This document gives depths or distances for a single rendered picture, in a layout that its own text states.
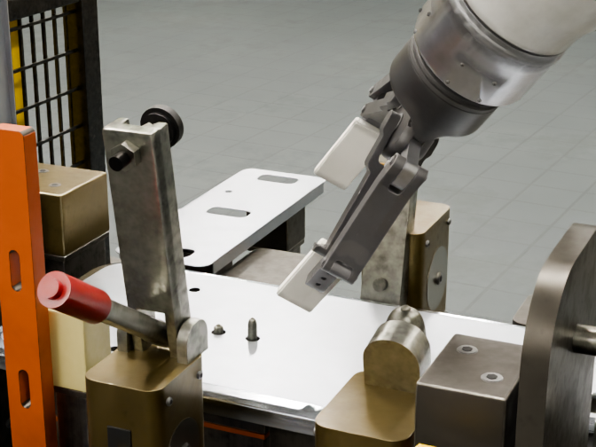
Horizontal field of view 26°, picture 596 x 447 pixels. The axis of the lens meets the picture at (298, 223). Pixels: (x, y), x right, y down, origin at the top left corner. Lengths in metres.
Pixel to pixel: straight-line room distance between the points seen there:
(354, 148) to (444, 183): 3.68
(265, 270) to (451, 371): 0.53
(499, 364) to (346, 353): 0.30
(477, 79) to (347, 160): 0.23
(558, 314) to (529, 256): 3.39
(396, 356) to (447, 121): 0.17
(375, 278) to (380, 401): 0.36
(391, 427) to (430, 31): 0.25
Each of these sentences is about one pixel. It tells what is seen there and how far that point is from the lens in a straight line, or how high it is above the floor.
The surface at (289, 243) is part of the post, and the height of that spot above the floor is 0.94.
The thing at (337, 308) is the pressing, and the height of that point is 1.00.
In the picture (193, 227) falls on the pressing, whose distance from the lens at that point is 1.27.
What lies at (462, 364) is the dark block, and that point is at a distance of 0.71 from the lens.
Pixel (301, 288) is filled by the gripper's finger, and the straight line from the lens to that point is 0.94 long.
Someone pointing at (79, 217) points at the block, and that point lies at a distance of 1.22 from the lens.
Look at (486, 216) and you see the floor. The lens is 4.36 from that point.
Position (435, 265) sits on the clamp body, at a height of 1.00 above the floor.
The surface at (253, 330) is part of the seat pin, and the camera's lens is 1.02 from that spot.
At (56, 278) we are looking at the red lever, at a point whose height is 1.15.
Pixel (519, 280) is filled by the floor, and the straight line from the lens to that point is 3.84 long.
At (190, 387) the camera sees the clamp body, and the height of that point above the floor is 1.04.
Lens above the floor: 1.43
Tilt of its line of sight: 20 degrees down
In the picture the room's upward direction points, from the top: straight up
